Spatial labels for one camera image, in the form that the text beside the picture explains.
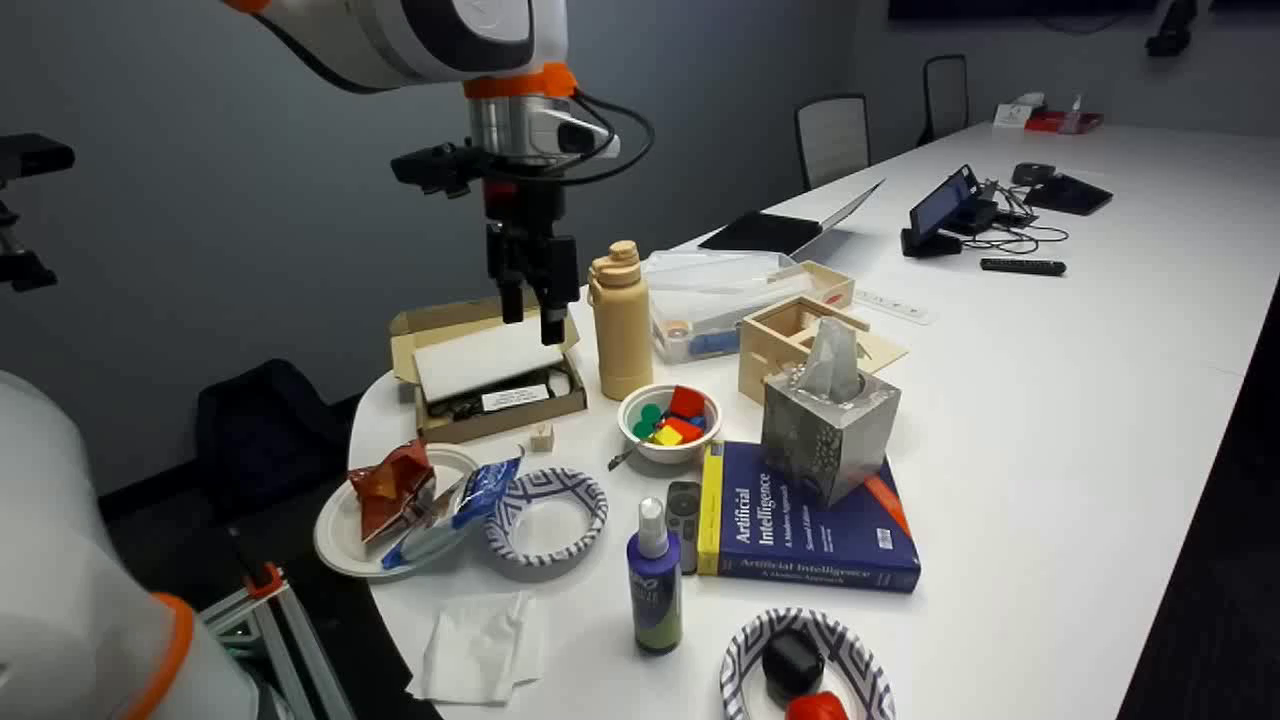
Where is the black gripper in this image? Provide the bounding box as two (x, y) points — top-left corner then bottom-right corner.
(479, 170), (583, 349)

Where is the white bowl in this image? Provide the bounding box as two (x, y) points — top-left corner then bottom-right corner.
(612, 379), (727, 473)

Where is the white sheet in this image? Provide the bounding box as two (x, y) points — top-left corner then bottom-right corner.
(410, 317), (570, 402)

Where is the open cardboard box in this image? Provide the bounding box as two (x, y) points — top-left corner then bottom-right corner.
(387, 297), (591, 447)

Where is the tan water bottle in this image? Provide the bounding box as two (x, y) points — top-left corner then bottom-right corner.
(583, 234), (660, 402)

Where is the red block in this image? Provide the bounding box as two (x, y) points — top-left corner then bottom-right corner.
(664, 382), (711, 422)

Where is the blue snack bag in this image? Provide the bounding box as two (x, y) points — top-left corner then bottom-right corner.
(375, 451), (526, 575)

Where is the empty blue patterned paper plate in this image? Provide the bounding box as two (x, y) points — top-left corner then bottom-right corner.
(479, 465), (612, 582)

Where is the red chip bag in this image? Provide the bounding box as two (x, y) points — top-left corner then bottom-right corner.
(349, 435), (438, 551)

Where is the open laptop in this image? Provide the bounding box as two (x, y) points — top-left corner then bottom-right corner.
(694, 177), (886, 268)

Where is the large wooden box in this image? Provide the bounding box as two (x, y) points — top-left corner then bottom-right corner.
(735, 292), (913, 407)

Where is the grey remote control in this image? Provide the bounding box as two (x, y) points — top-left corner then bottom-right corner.
(664, 476), (702, 575)

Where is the small wooden box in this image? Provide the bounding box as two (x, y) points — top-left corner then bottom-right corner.
(766, 257), (860, 310)

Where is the black backpack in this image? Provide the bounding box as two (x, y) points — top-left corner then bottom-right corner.
(192, 354), (360, 522)

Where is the plain white paper plate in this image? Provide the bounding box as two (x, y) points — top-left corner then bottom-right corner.
(313, 439), (487, 582)

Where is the purple spray bottle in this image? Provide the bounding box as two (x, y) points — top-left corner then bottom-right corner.
(625, 493), (689, 660)

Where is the grey tissue box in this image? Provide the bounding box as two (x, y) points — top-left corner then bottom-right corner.
(761, 317), (905, 511)

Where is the blue yellow textbook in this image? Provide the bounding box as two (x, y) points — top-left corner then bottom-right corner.
(693, 439), (924, 595)

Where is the white-backed office chair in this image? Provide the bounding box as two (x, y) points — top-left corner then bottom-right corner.
(792, 92), (876, 190)

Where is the white napkin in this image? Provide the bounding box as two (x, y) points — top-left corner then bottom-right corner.
(405, 590), (548, 709)

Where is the grey tripod with red knob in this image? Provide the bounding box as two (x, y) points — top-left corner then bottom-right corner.
(197, 554), (360, 720)

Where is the phone on black stand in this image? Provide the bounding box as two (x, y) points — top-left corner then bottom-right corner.
(901, 158), (1005, 258)

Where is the dark office chair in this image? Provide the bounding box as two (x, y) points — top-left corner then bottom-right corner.
(917, 51), (976, 148)

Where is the black remote stick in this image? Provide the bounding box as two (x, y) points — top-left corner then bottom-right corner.
(976, 257), (1072, 281)

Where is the red object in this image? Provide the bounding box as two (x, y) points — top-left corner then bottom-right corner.
(778, 687), (851, 720)

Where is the white box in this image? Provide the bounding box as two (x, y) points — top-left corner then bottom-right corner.
(992, 89), (1051, 132)

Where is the black pouch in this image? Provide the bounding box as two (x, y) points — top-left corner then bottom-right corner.
(1020, 170), (1115, 219)

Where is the red flat item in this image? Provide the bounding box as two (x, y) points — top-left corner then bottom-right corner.
(1020, 100), (1109, 134)

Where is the black ceiling-hung device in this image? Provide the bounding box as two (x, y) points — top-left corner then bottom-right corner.
(1142, 0), (1199, 61)

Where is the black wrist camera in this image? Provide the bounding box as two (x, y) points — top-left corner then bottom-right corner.
(387, 134), (490, 202)

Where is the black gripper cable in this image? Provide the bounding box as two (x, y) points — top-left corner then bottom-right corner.
(555, 92), (660, 190)

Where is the thin tangled cable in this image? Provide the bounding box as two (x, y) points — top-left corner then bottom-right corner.
(976, 194), (1072, 258)

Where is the black camera on stand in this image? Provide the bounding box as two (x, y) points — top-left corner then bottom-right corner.
(0, 132), (80, 297)

